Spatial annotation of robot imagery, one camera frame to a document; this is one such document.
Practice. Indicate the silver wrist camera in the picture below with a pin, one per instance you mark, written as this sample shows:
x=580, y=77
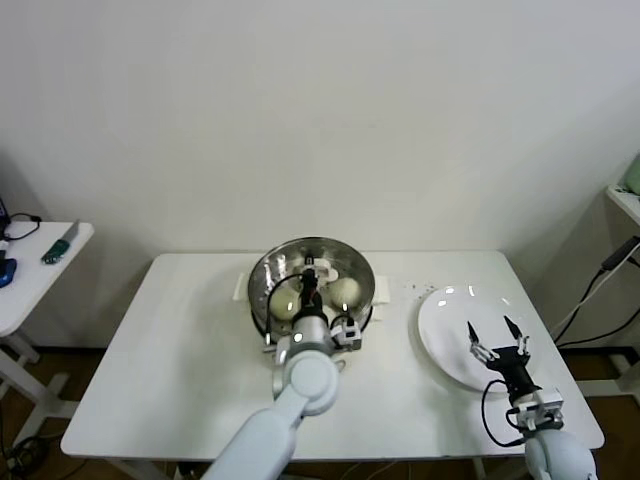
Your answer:
x=542, y=407
x=348, y=336

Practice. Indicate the blue small device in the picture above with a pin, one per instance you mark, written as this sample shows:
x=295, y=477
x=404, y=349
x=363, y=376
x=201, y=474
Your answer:
x=6, y=272

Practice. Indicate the pale green appliance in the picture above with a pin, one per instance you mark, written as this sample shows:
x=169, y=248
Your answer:
x=634, y=175

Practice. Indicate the white round plate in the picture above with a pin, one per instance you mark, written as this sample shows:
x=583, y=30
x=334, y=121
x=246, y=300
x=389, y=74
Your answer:
x=450, y=330

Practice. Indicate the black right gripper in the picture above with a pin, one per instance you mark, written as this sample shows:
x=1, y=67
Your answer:
x=512, y=370

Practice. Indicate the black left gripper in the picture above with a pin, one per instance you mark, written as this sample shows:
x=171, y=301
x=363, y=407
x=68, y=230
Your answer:
x=310, y=292

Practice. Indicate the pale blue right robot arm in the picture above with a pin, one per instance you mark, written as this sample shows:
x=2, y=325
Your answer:
x=555, y=455

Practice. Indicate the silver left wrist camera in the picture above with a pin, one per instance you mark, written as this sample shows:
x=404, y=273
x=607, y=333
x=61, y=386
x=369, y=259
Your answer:
x=348, y=336

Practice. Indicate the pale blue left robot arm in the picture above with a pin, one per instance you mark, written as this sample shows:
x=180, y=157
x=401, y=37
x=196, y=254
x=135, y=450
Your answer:
x=300, y=390

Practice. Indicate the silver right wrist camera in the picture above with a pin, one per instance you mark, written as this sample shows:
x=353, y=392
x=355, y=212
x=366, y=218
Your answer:
x=542, y=407

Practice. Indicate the white steamed baozi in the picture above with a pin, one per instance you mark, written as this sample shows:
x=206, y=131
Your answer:
x=284, y=304
x=345, y=292

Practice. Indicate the stainless steel steamer basket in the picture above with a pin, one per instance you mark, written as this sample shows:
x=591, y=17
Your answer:
x=384, y=290

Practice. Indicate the white shelf board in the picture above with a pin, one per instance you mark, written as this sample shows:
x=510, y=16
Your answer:
x=627, y=202

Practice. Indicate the black power adapter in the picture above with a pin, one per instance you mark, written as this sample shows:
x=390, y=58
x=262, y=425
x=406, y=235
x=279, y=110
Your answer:
x=620, y=252

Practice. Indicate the white metal floor frame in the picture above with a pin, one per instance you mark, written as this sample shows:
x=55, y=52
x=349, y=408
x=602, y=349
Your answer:
x=617, y=372

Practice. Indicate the white side table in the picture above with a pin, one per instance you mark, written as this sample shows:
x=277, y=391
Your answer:
x=30, y=290

